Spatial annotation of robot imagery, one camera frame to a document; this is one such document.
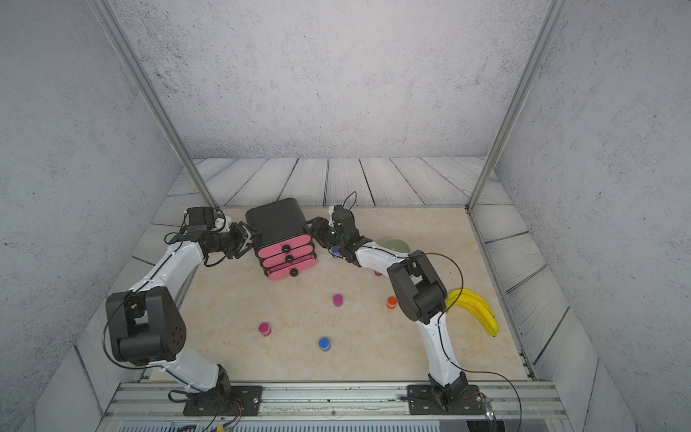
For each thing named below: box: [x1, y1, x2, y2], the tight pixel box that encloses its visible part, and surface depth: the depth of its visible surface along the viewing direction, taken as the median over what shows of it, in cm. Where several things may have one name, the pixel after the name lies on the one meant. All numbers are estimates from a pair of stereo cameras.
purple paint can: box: [332, 293, 344, 309], surface depth 93 cm
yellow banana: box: [446, 288, 500, 337], surface depth 85 cm
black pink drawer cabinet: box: [245, 198, 318, 281], surface depth 95 cm
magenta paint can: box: [258, 322, 272, 338], surface depth 86 cm
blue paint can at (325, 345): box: [318, 336, 333, 352], surface depth 83 cm
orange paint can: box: [386, 296, 398, 311], surface depth 91 cm
